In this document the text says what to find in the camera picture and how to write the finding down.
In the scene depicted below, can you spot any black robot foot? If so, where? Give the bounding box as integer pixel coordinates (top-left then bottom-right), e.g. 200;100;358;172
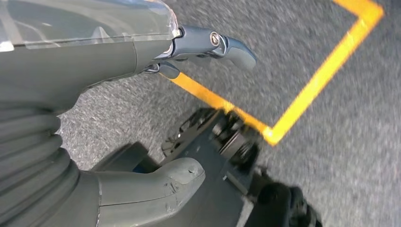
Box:
90;107;324;227

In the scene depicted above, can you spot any yellow floor tape square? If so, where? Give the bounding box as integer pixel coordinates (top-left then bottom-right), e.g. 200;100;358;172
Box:
168;0;385;147

